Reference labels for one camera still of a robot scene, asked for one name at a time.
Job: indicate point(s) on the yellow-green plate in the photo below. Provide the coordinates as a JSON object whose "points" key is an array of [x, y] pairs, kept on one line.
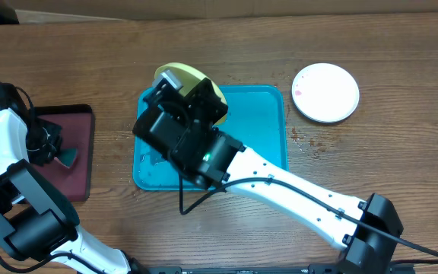
{"points": [[190, 77]]}

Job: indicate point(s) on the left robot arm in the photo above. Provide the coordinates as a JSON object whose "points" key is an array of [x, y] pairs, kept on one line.
{"points": [[38, 224]]}

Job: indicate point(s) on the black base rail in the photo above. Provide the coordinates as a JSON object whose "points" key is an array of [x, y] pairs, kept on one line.
{"points": [[322, 268]]}

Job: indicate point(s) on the teal plastic serving tray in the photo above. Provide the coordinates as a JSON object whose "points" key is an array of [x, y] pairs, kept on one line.
{"points": [[255, 117]]}

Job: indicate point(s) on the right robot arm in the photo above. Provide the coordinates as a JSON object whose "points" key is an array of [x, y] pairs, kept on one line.
{"points": [[181, 128]]}

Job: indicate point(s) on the white plate with red stain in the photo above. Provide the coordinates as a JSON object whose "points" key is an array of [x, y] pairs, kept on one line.
{"points": [[325, 93]]}

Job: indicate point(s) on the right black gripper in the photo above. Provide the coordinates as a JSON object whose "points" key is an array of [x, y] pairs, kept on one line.
{"points": [[202, 95]]}

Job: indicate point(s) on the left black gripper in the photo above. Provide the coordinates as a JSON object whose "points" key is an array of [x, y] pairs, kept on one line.
{"points": [[49, 154]]}

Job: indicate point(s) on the green and pink sponge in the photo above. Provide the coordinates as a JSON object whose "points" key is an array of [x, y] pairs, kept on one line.
{"points": [[67, 156]]}

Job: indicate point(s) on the brown cardboard backdrop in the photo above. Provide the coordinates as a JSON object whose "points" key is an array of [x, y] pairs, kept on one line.
{"points": [[182, 9]]}

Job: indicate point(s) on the black tray with maroon liquid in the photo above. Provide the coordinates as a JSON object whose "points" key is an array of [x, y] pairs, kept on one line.
{"points": [[77, 122]]}

